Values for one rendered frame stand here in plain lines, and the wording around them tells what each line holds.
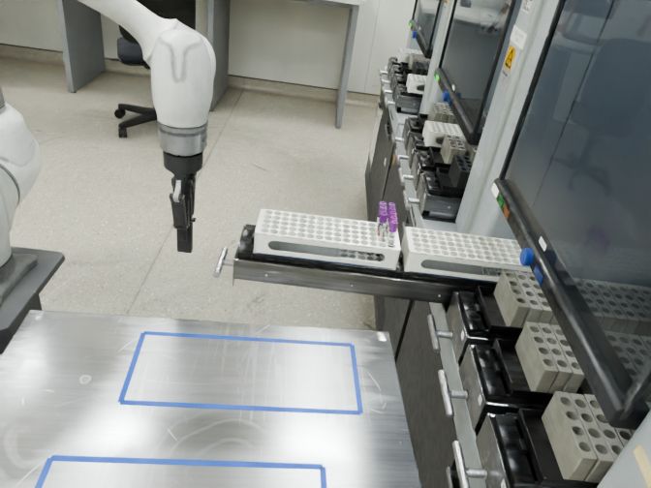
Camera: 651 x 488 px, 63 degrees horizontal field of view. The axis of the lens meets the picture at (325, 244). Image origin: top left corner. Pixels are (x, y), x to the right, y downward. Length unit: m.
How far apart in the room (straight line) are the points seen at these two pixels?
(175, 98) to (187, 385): 0.48
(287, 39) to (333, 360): 3.87
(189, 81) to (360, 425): 0.62
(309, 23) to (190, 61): 3.59
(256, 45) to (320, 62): 0.53
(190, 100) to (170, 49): 0.09
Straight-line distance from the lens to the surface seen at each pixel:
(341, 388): 0.85
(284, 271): 1.10
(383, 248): 1.09
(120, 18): 1.14
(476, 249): 1.17
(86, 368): 0.88
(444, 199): 1.49
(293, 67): 4.62
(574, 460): 0.83
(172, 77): 0.98
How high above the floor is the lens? 1.44
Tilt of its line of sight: 33 degrees down
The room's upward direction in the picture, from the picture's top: 9 degrees clockwise
